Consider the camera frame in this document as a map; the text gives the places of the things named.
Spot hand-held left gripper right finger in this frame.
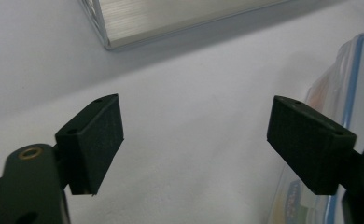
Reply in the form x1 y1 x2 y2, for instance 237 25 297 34
266 95 357 196

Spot large clear food container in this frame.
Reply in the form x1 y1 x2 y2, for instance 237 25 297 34
265 32 364 224

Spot white wire shelf rack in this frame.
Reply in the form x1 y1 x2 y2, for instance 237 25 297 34
77 0 300 51

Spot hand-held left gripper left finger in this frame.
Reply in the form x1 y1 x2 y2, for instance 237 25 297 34
54 93 124 196

